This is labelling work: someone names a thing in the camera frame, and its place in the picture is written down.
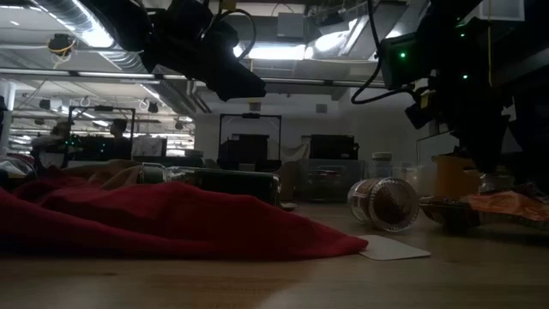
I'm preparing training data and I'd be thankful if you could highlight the black ceiling sensor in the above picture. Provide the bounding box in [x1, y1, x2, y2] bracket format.
[46, 33, 78, 59]

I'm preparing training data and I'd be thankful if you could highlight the black equipment case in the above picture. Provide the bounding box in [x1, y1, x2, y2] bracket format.
[308, 134, 360, 161]

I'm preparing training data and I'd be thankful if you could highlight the silver overhead bar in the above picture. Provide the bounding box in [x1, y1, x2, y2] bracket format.
[0, 67, 387, 89]

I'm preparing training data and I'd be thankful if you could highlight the white card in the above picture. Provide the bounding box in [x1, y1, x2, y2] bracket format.
[358, 233, 432, 262]

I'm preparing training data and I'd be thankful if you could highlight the dark grey plastic bin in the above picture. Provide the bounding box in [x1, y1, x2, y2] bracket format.
[298, 158, 365, 203]

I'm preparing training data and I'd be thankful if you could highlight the white-capped spice jar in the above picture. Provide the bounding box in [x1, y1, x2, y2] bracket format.
[371, 151, 395, 179]

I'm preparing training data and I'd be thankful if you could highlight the clear plastic bin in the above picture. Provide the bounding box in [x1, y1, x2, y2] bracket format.
[364, 165, 434, 198]

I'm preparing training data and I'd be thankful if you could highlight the black frame workstation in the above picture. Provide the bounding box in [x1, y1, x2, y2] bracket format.
[218, 112, 283, 173]
[66, 106, 137, 162]

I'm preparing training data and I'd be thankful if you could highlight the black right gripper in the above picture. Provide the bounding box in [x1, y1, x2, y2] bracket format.
[379, 15, 516, 176]

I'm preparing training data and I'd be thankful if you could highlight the whiteboard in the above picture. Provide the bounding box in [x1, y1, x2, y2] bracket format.
[415, 127, 462, 167]

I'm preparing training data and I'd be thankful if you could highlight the beige cloth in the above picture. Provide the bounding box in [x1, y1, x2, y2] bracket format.
[63, 158, 145, 192]

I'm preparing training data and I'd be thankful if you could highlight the red cloth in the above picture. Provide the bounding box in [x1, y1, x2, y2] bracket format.
[0, 179, 370, 263]

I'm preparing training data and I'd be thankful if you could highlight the orange spice packet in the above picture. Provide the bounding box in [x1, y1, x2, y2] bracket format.
[419, 182, 549, 235]

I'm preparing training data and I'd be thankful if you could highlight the person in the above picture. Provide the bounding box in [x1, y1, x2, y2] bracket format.
[30, 121, 82, 169]
[106, 118, 134, 161]

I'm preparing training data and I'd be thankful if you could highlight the ceiling light panel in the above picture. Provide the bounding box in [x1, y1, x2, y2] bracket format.
[247, 42, 308, 61]

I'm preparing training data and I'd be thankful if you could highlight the green-capped spice jar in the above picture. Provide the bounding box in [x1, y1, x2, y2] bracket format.
[137, 161, 283, 207]

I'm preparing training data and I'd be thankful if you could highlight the white cloth cover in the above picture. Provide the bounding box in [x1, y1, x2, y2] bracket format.
[130, 135, 168, 158]

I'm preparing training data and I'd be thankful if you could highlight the white pillar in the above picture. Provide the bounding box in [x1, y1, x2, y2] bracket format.
[0, 81, 16, 155]

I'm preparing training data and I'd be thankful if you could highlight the yellow plastic bin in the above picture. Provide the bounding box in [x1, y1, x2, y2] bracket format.
[431, 154, 484, 197]

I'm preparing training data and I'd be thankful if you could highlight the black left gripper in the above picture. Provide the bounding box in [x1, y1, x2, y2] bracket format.
[140, 0, 268, 104]

